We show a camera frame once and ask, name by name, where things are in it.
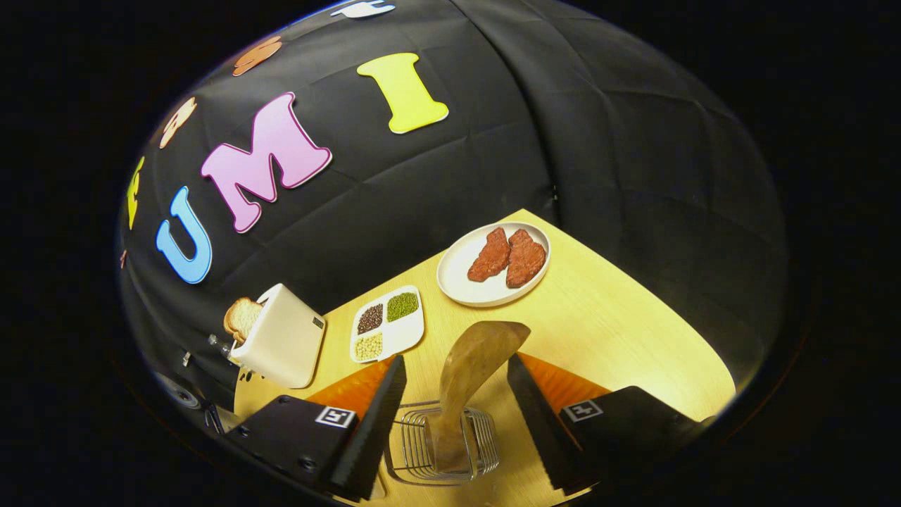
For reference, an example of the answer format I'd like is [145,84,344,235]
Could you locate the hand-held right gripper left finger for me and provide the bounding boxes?
[224,354,408,502]

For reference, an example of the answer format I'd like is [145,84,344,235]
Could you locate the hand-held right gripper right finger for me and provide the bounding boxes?
[507,352,717,496]

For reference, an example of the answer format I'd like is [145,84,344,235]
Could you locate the wooden spoon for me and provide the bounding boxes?
[427,321,531,472]

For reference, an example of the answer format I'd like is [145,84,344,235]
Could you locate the white divided plate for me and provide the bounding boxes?
[350,284,425,364]

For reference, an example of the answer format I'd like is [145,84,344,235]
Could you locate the white toaster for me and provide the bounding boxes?
[208,283,327,389]

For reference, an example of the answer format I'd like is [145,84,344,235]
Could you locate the green bean pile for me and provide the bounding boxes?
[386,292,420,323]

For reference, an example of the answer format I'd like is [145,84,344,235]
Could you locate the white round plate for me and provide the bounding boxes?
[436,222,552,308]

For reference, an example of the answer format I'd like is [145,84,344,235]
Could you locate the red meat slice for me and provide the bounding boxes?
[467,227,511,282]
[505,229,548,289]

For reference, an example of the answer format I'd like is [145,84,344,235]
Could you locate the toasted bread slice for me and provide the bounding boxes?
[224,297,263,344]

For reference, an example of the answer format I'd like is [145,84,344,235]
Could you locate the black backdrop cloth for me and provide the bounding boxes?
[116,0,788,416]

